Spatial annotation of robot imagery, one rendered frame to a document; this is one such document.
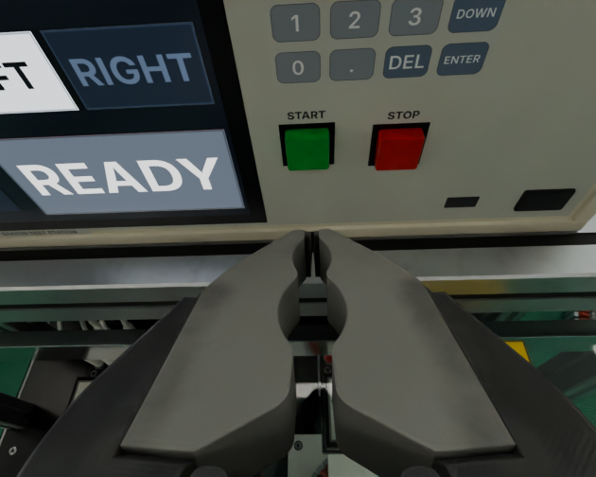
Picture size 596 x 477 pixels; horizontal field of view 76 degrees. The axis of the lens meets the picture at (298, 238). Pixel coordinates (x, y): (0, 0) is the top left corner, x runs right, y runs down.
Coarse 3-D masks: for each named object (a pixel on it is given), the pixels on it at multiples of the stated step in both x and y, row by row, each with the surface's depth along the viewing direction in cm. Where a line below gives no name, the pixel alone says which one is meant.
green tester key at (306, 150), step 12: (288, 132) 15; (300, 132) 15; (312, 132) 15; (324, 132) 15; (288, 144) 15; (300, 144) 15; (312, 144) 15; (324, 144) 15; (288, 156) 16; (300, 156) 16; (312, 156) 16; (324, 156) 16; (300, 168) 17; (312, 168) 16; (324, 168) 17
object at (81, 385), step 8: (128, 320) 43; (136, 320) 43; (144, 320) 43; (152, 320) 43; (112, 328) 43; (120, 328) 43; (136, 328) 42; (144, 328) 42; (104, 368) 40; (88, 376) 40; (96, 376) 40; (80, 384) 37; (88, 384) 37; (72, 392) 37; (80, 392) 37; (72, 400) 36
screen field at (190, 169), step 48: (0, 144) 16; (48, 144) 16; (96, 144) 16; (144, 144) 16; (192, 144) 16; (48, 192) 19; (96, 192) 19; (144, 192) 19; (192, 192) 19; (240, 192) 19
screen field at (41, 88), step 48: (0, 48) 13; (48, 48) 13; (96, 48) 13; (144, 48) 13; (192, 48) 13; (0, 96) 14; (48, 96) 14; (96, 96) 14; (144, 96) 14; (192, 96) 14
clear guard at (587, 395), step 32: (320, 320) 24; (480, 320) 24; (512, 320) 23; (544, 320) 23; (576, 320) 23; (320, 352) 23; (544, 352) 22; (576, 352) 22; (320, 384) 22; (576, 384) 21; (320, 416) 21; (320, 448) 20
